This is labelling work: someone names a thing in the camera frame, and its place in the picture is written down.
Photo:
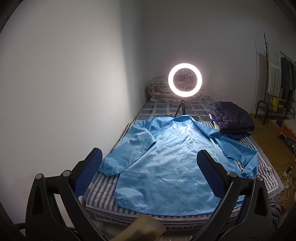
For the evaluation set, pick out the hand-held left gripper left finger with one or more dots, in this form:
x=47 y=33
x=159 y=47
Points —
x=90 y=169

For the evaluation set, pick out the white striped towel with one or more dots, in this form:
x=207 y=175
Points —
x=274 y=69

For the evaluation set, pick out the wooden furniture piece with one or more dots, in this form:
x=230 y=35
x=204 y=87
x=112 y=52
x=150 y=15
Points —
x=289 y=128

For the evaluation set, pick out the grey bundled cloth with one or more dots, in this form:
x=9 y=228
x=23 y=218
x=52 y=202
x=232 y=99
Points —
x=277 y=217

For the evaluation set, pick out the striped bed sheet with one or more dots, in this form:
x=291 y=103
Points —
x=266 y=171

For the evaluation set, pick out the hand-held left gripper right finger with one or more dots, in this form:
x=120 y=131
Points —
x=210 y=173

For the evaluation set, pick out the black clothes rack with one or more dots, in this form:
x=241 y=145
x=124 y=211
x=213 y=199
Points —
x=262 y=101

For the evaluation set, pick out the rolled floral quilt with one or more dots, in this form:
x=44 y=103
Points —
x=159 y=90

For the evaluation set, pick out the dark navy down jacket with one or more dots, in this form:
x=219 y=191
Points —
x=231 y=115

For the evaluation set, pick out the tan object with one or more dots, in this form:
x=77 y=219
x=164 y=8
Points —
x=143 y=228

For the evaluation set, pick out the white power strip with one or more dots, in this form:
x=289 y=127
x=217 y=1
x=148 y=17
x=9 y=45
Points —
x=286 y=172

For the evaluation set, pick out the yellow box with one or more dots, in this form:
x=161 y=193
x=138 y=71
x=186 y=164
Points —
x=278 y=103

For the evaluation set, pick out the blue checked bed sheet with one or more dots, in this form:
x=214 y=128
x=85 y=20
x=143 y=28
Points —
x=157 y=109

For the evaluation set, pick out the light blue jacket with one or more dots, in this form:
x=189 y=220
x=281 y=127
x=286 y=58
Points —
x=161 y=162

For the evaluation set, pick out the black tripod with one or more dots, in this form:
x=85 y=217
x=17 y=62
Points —
x=181 y=104

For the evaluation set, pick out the dark hanging clothes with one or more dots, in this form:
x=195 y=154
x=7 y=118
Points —
x=286 y=78

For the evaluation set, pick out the folded blue cloth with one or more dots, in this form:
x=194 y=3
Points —
x=235 y=136

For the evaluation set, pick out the phone holder clamp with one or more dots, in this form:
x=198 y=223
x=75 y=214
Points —
x=187 y=73

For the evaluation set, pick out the folded beige cloth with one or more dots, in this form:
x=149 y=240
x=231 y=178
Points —
x=216 y=126

